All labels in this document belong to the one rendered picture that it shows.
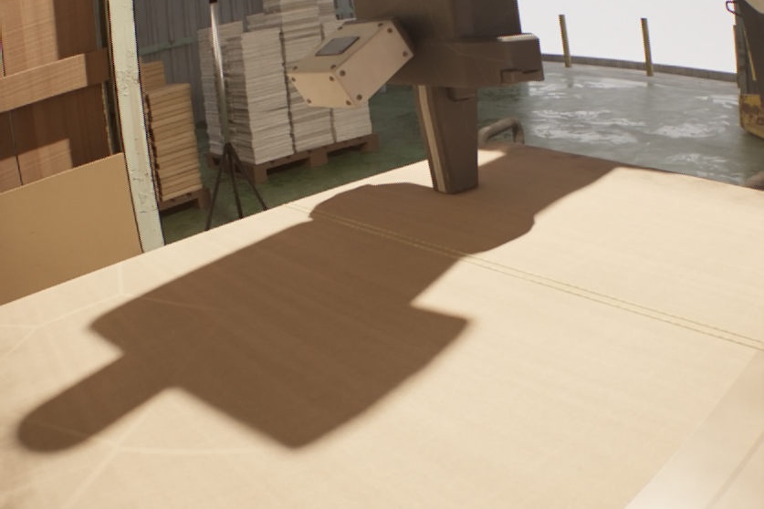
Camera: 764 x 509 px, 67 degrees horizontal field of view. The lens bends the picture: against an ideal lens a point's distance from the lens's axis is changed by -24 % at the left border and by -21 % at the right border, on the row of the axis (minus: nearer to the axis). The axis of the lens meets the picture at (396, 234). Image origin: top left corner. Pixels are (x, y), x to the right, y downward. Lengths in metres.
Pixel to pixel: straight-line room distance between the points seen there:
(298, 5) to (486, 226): 5.09
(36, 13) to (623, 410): 1.12
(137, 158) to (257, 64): 4.09
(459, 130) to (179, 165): 4.45
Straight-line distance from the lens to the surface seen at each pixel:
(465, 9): 0.33
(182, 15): 9.46
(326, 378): 0.22
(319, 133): 5.50
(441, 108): 0.36
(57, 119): 1.19
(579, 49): 12.16
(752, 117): 6.26
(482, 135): 2.25
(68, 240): 1.10
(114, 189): 1.10
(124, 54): 1.16
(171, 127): 4.75
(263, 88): 5.26
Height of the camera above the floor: 1.21
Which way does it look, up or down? 19 degrees down
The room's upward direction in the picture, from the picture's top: 7 degrees counter-clockwise
